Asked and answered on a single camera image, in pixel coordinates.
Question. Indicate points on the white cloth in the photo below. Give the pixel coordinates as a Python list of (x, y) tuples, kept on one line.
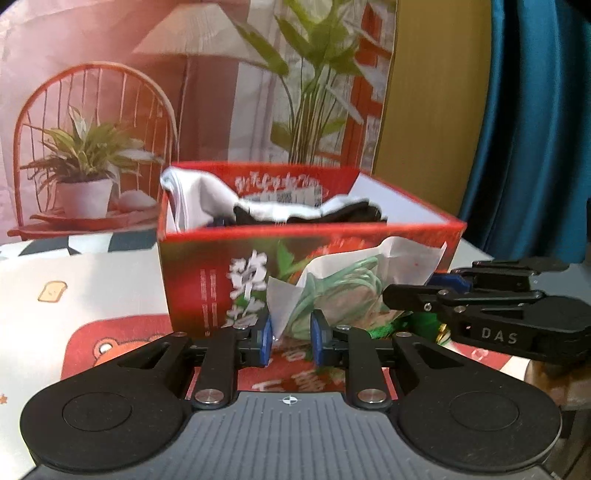
[(198, 198)]

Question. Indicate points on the teal curtain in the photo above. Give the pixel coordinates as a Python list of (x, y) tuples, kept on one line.
[(531, 138)]

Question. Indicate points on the black eye mask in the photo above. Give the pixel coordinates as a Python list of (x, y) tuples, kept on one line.
[(355, 212)]

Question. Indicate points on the wooden wall panel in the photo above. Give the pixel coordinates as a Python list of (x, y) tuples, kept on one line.
[(434, 115)]

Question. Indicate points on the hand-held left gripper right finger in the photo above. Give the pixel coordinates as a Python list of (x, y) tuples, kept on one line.
[(318, 341)]

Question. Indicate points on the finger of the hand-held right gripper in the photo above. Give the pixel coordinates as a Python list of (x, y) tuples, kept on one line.
[(415, 297), (503, 274)]

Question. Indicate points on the white cartoon print tablecloth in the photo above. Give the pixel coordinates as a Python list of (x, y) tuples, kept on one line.
[(92, 286)]

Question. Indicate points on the green tasselled sachet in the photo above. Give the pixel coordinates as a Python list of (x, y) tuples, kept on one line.
[(420, 323)]

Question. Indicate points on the printed room scene wall cloth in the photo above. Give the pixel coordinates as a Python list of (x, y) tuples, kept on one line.
[(92, 46)]

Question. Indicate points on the translucent white packet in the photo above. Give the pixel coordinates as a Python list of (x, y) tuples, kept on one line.
[(332, 295)]

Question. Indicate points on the red strawberry print cardboard box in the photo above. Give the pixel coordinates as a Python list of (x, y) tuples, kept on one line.
[(203, 277)]

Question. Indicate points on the person's right hand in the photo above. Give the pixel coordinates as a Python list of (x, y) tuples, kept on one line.
[(568, 383)]

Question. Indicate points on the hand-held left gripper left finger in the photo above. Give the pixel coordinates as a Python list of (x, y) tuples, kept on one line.
[(264, 344)]

